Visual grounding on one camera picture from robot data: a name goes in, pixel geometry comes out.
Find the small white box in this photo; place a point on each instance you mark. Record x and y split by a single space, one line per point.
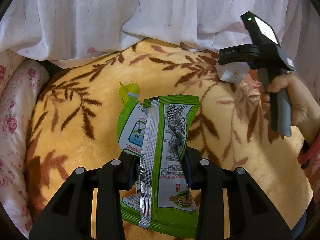
230 76

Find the white streaked sheet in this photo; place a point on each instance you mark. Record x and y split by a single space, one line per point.
100 17

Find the green snack packet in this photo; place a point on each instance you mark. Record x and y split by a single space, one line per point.
172 135

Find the floral quilt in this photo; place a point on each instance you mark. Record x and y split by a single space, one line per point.
15 110

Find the person's right hand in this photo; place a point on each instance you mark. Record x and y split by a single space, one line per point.
302 105

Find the yellow leaf-print blanket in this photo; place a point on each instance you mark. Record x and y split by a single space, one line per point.
75 135

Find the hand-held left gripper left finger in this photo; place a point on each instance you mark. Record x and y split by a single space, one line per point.
125 166

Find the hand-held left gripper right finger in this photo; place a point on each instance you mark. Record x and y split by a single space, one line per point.
190 177

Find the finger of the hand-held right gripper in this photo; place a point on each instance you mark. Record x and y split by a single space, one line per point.
235 53

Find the person's right forearm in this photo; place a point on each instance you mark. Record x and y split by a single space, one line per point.
311 157

